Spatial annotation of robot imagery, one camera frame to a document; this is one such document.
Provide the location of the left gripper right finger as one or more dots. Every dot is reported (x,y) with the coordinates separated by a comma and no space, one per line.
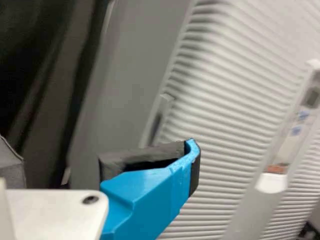
(150,200)

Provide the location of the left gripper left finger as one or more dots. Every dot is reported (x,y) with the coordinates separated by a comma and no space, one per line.
(11,165)

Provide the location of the white incubator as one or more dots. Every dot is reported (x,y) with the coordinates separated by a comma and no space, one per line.
(120,75)

